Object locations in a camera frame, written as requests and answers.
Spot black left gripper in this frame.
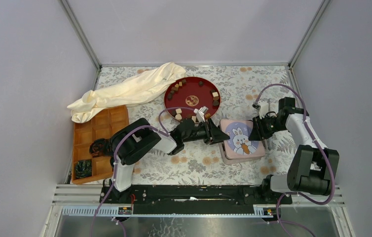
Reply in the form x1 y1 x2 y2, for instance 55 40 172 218
182 117 229 145

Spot silver tin lid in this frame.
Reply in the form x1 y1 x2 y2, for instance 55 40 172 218
220 119 262 149

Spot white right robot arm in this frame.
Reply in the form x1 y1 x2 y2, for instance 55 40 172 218
249 97 339 205

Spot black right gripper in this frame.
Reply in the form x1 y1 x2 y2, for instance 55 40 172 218
248 114 287 141

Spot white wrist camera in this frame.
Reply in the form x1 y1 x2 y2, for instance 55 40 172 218
193 106 208 122
252 101 269 119

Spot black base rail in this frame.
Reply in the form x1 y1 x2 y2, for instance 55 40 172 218
99 185 293 215

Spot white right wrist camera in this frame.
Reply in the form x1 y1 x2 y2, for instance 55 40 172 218
252 101 269 119

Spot black paper cup liners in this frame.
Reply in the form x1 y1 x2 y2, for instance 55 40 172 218
73 138 110 179

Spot wooden compartment tray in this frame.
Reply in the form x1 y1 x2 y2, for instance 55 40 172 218
71 106 129 185

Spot floral table mat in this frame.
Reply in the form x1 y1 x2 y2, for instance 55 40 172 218
89 65 321 187

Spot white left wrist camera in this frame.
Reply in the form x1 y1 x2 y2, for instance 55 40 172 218
193 106 208 122

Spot silver metal tongs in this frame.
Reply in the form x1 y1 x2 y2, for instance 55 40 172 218
266 99 272 151

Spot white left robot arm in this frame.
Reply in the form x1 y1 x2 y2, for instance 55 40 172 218
109 118 229 203

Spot pink tin with white dividers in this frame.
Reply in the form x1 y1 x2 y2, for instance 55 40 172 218
219 143 266 165

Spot red round tray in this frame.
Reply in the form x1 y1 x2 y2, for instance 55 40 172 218
163 77 221 122

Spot cream cloth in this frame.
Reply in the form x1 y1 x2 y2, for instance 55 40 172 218
67 62 186 123

